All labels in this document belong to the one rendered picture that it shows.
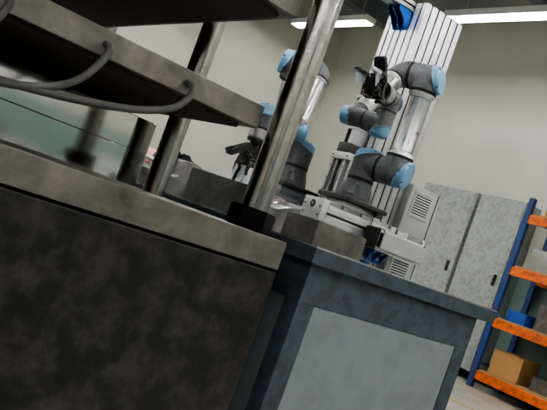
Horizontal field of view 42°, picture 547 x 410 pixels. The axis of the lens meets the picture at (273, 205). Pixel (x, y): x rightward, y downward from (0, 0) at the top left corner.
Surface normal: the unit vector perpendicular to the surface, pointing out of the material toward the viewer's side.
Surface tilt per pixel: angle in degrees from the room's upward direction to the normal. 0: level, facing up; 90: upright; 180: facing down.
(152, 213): 90
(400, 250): 90
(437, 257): 90
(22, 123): 90
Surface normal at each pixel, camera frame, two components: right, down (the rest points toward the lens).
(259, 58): 0.58, 0.18
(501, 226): -0.75, -0.29
